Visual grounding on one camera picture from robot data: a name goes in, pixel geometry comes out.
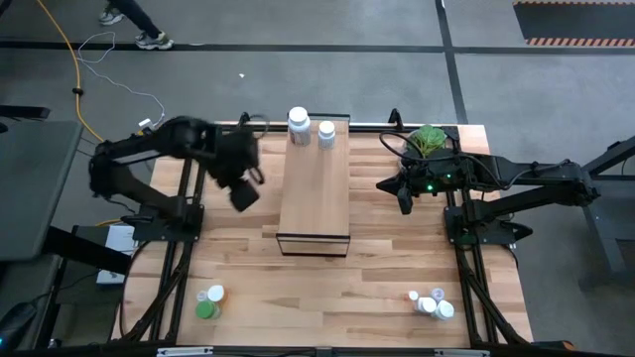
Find grey desk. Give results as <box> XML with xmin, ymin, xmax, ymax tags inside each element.
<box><xmin>0</xmin><ymin>118</ymin><xmax>84</xmax><ymax>263</ymax></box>

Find medium white medicine bottle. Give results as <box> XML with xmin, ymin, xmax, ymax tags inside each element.
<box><xmin>317</xmin><ymin>120</ymin><xmax>337</xmax><ymax>151</ymax></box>

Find black orange clamp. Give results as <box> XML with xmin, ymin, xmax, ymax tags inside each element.
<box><xmin>533</xmin><ymin>338</ymin><xmax>576</xmax><ymax>351</ymax></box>

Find silver metal bracket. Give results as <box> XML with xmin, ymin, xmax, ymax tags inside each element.
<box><xmin>156</xmin><ymin>346</ymin><xmax>214</xmax><ymax>357</ymax></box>
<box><xmin>434</xmin><ymin>348</ymin><xmax>491</xmax><ymax>357</ymax></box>

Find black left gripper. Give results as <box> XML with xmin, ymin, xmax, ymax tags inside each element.
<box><xmin>207</xmin><ymin>126</ymin><xmax>263</xmax><ymax>213</ymax></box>

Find black flat panel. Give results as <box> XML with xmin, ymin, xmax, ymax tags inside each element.
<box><xmin>0</xmin><ymin>104</ymin><xmax>51</xmax><ymax>120</ymax></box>

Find hazard-striped black mat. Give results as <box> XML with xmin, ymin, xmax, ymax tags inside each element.
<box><xmin>512</xmin><ymin>0</ymin><xmax>635</xmax><ymax>49</ymax></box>

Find squat white medicine bottle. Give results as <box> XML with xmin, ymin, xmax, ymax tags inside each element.
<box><xmin>415</xmin><ymin>296</ymin><xmax>439</xmax><ymax>316</ymax></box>
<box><xmin>431</xmin><ymin>299</ymin><xmax>456</xmax><ymax>322</ymax></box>

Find black table frame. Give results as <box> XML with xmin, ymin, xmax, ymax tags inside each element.
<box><xmin>112</xmin><ymin>121</ymin><xmax>535</xmax><ymax>348</ymax></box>

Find black rounded device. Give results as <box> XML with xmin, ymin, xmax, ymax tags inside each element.
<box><xmin>0</xmin><ymin>300</ymin><xmax>39</xmax><ymax>351</ymax></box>

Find black metal stand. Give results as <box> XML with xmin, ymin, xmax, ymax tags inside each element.
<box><xmin>577</xmin><ymin>134</ymin><xmax>635</xmax><ymax>289</ymax></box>

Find white power supply box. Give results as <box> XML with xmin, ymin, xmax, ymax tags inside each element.
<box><xmin>96</xmin><ymin>223</ymin><xmax>139</xmax><ymax>287</ymax></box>

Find black desk leg beam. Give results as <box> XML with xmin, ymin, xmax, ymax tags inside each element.
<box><xmin>44</xmin><ymin>225</ymin><xmax>133</xmax><ymax>277</ymax></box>

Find large white medicine bottle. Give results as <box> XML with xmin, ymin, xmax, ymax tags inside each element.
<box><xmin>287</xmin><ymin>105</ymin><xmax>313</xmax><ymax>148</ymax></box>

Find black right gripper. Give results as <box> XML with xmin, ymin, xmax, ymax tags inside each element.
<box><xmin>375</xmin><ymin>161</ymin><xmax>450</xmax><ymax>214</ymax></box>

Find orange bottle white cap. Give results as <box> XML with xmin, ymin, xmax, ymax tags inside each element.
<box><xmin>206</xmin><ymin>284</ymin><xmax>229</xmax><ymax>306</ymax></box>

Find person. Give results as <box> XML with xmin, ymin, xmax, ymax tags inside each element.
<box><xmin>97</xmin><ymin>0</ymin><xmax>175</xmax><ymax>52</ymax></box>

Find white floor cable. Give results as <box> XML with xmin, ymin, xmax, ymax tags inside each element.
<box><xmin>76</xmin><ymin>31</ymin><xmax>168</xmax><ymax>128</ymax></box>

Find green medicine bottle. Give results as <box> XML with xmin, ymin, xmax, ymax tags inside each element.
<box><xmin>193</xmin><ymin>299</ymin><xmax>222</xmax><ymax>321</ymax></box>

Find potted succulent triangle-pattern pot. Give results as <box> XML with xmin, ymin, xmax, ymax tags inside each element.
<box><xmin>400</xmin><ymin>123</ymin><xmax>450</xmax><ymax>165</ymax></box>

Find wooden shelf black metal frame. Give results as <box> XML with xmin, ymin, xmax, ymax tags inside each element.
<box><xmin>275</xmin><ymin>112</ymin><xmax>352</xmax><ymax>258</ymax></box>

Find yellow floor cable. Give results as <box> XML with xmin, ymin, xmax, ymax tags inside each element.
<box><xmin>35</xmin><ymin>0</ymin><xmax>105</xmax><ymax>143</ymax></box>

